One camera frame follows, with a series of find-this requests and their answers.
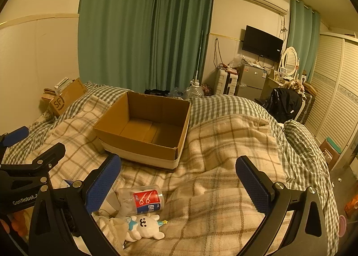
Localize black wall television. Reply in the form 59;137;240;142
242;25;283;59

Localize dark cloth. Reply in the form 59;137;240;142
144;88;170;97

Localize white louvered wardrobe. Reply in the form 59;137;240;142
303;31;358;173

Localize dressing table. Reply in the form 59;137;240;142
266;76;297;97

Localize white suitcase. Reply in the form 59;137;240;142
215;69;238;96

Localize hanging wall cables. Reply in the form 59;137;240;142
213;38;222;68

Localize printed brown cardboard box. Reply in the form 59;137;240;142
47;78;87;118

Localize box with teal lid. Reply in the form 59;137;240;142
320;137;342;171

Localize clear red label plastic jar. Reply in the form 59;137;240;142
116;185;164;216

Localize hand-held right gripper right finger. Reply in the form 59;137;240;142
235;155;340;256

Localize white plush bunny toy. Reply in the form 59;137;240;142
124;214;168;242

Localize small white green box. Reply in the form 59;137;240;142
54;77;74;96

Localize person's left hand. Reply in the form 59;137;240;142
8;211;30;238

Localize black jacket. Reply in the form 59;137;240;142
257;87;304;122

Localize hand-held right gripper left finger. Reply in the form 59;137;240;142
26;153;124;256

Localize light green window curtain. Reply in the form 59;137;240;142
288;0;321;58

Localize beige plaid blanket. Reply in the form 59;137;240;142
6;97;322;256

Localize green checkered duvet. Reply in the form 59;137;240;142
3;81;340;256

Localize white oval mirror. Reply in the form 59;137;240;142
280;46;299;73

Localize silver small fridge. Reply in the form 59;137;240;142
238;64;270;100

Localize large clear water jug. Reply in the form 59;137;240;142
185;80;205;98

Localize dark suitcase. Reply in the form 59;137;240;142
295;92;316;125

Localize tan paper bag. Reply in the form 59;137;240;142
42;88;56;103

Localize white pole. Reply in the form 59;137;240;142
195;31;205;83

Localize floral cloth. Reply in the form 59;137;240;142
288;81;305;96

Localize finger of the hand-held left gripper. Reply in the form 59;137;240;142
0;142;66;175
0;127;30;149

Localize white cloth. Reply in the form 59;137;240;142
94;193;130;256

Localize clear plastic bag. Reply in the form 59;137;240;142
228;55;245;69

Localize crumpled bluish plastic bag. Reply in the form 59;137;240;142
168;87;186;98

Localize air conditioner cable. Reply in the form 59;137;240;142
279;14;288;41

